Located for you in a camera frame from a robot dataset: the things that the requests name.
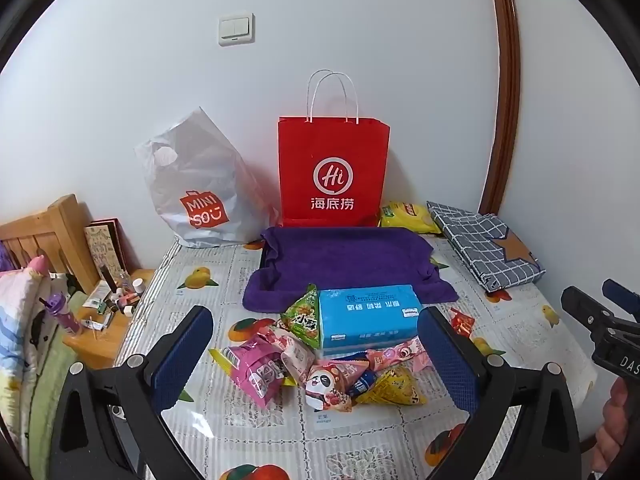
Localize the fruit print tablecloth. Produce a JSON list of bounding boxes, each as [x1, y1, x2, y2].
[[112, 232, 608, 480]]

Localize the panda print snack packet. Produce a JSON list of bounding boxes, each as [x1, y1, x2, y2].
[[304, 360, 356, 413]]

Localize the white plastic shopping bag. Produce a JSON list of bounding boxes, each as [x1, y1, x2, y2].
[[134, 106, 281, 249]]

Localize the wooden headboard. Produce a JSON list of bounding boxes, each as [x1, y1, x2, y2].
[[0, 194, 101, 296]]

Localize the green white tube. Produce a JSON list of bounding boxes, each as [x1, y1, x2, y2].
[[82, 280, 115, 313]]

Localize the wooden nightstand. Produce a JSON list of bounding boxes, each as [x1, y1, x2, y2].
[[62, 269, 156, 366]]

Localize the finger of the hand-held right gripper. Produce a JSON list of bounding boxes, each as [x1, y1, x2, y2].
[[560, 286, 623, 336], [602, 279, 640, 318]]

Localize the small blue snack packet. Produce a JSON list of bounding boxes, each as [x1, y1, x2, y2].
[[349, 370, 381, 403]]

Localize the patterned notebook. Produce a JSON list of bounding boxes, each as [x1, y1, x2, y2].
[[84, 218, 126, 286]]

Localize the pastel striped pillow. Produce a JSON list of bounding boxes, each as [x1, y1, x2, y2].
[[0, 255, 57, 461]]

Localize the small red snack packet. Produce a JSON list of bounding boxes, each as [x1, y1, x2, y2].
[[448, 307, 476, 337]]

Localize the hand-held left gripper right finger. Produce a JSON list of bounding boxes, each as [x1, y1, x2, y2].
[[417, 305, 583, 480]]

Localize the green triangular snack packet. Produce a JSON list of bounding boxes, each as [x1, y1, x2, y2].
[[280, 283, 321, 348]]

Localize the person's right hand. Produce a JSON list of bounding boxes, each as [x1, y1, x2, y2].
[[592, 375, 640, 472]]

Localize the pink snack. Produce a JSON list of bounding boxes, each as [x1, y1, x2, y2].
[[320, 337, 431, 373]]

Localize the pink white strawberry packet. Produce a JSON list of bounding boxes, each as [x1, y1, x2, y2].
[[260, 321, 317, 388]]

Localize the yellow chip bag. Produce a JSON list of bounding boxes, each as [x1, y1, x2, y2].
[[378, 201, 443, 235]]

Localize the brown wooden door frame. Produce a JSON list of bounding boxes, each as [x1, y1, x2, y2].
[[482, 0, 523, 218]]

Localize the grey checked folded cloth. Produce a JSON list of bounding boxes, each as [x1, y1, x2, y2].
[[426, 201, 546, 292]]

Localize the red paper bag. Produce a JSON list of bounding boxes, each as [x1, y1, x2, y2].
[[278, 69, 392, 228]]

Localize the white light switch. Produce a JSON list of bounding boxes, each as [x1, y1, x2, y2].
[[218, 13, 255, 46]]

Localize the blue tissue pack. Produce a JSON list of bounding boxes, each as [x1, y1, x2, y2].
[[318, 284, 425, 358]]

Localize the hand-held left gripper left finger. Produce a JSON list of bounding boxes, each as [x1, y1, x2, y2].
[[50, 304, 215, 480]]

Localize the green blanket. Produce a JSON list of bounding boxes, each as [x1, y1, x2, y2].
[[27, 290, 96, 480]]

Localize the yellow triangular snack packet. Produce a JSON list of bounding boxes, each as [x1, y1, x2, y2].
[[352, 366, 428, 407]]

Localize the magenta snack bag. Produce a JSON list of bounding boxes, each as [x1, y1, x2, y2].
[[209, 334, 291, 411]]

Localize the purple towel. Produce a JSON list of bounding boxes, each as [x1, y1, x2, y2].
[[242, 226, 458, 313]]

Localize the purple bottle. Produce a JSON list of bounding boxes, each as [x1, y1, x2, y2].
[[39, 290, 83, 336]]

